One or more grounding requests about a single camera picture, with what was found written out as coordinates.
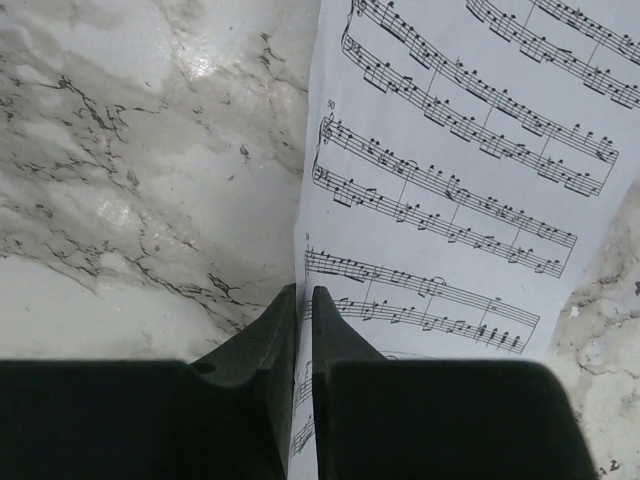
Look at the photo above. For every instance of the sheet music page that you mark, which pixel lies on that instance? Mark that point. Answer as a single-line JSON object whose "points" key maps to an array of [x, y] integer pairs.
{"points": [[464, 162]]}

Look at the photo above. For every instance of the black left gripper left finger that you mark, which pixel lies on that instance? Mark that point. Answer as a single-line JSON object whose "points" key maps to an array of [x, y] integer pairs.
{"points": [[226, 415]]}

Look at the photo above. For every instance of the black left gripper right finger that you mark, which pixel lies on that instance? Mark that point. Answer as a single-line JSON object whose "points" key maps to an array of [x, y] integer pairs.
{"points": [[377, 418]]}

